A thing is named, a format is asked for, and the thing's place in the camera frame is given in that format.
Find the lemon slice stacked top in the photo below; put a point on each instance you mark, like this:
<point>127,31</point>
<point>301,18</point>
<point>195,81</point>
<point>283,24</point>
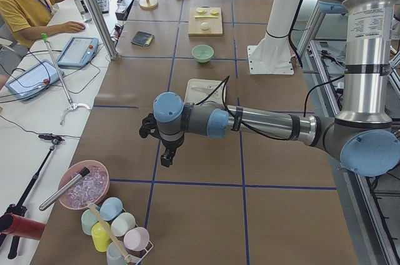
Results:
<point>214,12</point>

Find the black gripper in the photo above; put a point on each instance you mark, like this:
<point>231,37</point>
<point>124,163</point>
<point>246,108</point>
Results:
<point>171,147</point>

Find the metal tube black cap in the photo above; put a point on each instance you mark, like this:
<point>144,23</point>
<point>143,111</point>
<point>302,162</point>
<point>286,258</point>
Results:
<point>54,197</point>

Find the aluminium frame post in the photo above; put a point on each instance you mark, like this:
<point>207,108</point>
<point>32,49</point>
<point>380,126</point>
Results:
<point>102,28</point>

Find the reacher grabber tool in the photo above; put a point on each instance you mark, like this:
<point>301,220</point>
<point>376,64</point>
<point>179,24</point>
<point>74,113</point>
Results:
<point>72,105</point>

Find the white wire cup rack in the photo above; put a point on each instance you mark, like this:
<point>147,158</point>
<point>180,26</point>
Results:
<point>123,241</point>

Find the grey cup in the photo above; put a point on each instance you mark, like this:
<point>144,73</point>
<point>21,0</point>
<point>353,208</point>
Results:
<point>114,256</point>

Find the yellow plastic knife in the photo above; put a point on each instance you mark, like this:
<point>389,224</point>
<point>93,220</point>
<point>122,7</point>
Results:
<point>206,16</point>

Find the grey folded cloth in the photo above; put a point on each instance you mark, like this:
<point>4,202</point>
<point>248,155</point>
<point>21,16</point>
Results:
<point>143,39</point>

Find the wooden stick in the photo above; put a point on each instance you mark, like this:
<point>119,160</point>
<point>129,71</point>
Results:
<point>127,257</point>

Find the blue teach pendant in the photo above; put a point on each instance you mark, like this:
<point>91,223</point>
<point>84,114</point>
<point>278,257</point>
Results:
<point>78,52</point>
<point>33,81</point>

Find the lemon slice near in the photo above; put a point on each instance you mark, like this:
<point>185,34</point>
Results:
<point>201,10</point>

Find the green cup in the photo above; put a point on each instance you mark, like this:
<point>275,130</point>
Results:
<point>88,220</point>

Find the green ceramic bowl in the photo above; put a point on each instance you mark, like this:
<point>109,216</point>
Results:
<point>202,53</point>

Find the red cylinder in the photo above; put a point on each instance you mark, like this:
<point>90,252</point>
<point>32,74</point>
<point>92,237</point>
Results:
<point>21,226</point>

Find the wooden cutting board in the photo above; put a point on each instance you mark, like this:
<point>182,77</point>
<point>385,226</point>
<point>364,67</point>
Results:
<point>216,25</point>

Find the black tripod stick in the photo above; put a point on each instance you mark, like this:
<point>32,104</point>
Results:
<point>18,209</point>

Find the yellow cup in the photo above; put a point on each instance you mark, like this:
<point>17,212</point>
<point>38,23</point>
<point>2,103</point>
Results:
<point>100,238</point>

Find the white bear tray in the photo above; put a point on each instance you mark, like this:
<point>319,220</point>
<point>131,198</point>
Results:
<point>203,91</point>

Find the person in yellow shirt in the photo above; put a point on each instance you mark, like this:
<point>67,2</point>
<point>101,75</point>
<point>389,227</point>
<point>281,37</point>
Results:
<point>29,19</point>

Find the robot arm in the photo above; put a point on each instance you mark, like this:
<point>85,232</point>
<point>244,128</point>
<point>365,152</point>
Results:
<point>359,136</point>

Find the white cup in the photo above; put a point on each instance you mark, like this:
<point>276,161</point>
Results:
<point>123,223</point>

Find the far blue teach pendant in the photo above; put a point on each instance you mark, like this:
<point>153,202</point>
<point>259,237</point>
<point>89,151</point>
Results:
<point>78,52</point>

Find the pink bowl with ice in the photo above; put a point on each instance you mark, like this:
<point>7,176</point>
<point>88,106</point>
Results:
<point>93,187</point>

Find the blue cup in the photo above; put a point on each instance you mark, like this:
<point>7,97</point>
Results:
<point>111,208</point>

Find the pink cup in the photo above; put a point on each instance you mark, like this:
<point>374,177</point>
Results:
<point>136,239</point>

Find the wooden mug tree stand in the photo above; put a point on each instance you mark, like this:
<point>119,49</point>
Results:
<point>148,4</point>

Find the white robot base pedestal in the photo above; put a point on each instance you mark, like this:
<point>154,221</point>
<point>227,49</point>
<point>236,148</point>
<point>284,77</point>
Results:
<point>272,55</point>

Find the near blue teach pendant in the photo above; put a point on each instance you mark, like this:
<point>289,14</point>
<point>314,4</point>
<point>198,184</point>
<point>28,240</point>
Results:
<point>33,81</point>

